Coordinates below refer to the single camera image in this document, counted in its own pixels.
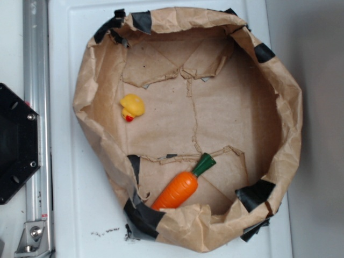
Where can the metal corner bracket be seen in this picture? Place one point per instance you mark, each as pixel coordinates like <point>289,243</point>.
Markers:
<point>34,240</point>

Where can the orange toy carrot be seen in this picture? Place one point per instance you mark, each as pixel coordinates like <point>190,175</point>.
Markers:
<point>183,185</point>

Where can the white tray board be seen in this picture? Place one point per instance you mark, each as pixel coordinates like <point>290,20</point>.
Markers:
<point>88,219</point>

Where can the brown paper bag bin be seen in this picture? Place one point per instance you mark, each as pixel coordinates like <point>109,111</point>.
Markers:
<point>209,86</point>

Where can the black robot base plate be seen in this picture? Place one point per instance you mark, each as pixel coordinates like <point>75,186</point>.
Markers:
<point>19,143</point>

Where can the yellow rubber duck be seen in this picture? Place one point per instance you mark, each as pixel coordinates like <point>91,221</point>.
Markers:
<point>133,106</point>

